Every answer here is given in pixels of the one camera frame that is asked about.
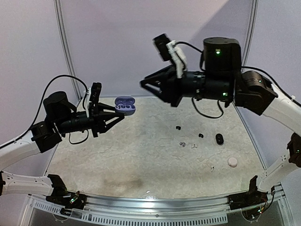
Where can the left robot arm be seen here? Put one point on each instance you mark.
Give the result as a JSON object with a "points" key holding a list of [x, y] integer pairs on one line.
{"points": [[62, 117]]}

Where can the left aluminium frame post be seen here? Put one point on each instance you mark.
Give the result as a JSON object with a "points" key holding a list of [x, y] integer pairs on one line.
{"points": [[63, 37]]}

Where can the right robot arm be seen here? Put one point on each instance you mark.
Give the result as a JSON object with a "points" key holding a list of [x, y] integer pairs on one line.
{"points": [[221, 78]]}

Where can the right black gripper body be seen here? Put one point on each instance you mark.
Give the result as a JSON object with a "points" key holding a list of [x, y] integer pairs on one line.
{"points": [[174, 87]]}

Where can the blue earbud charging case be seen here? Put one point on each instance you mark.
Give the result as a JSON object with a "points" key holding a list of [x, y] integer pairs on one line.
{"points": [[128, 102]]}

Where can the black earbud charging case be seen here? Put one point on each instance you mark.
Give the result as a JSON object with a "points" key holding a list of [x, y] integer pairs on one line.
{"points": [[219, 139]]}

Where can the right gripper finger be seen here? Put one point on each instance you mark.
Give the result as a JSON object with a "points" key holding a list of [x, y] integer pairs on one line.
{"points": [[161, 74], [156, 92]]}

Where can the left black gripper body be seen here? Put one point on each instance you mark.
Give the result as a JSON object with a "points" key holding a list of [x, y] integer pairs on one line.
{"points": [[94, 118]]}

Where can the aluminium front rail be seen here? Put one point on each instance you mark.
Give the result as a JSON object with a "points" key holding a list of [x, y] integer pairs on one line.
{"points": [[216, 203]]}

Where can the aluminium frame post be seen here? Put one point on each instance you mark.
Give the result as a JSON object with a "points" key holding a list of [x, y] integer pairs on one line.
{"points": [[246, 11], [63, 37]]}

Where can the slotted white cable duct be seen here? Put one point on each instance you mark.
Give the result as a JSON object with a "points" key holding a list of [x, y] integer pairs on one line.
{"points": [[51, 215]]}

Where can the right aluminium frame post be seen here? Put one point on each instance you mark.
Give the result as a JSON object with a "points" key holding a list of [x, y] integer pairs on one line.
{"points": [[246, 11]]}

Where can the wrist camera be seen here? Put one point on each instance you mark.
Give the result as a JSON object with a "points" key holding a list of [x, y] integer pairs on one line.
{"points": [[91, 96], [169, 51]]}

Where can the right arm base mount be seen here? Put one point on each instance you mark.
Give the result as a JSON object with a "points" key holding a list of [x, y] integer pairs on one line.
{"points": [[246, 199]]}

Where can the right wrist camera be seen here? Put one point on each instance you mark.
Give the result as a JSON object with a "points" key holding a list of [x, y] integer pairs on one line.
{"points": [[169, 51]]}

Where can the white round charging case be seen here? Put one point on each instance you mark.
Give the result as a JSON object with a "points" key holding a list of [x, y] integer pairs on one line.
{"points": [[232, 162]]}

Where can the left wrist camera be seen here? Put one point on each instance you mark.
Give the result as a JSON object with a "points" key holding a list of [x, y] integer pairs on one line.
{"points": [[91, 96]]}

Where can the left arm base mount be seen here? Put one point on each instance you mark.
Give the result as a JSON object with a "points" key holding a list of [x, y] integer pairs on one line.
{"points": [[69, 200]]}

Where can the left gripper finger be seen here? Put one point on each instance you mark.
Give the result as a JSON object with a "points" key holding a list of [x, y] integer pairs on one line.
{"points": [[109, 123], [105, 108]]}

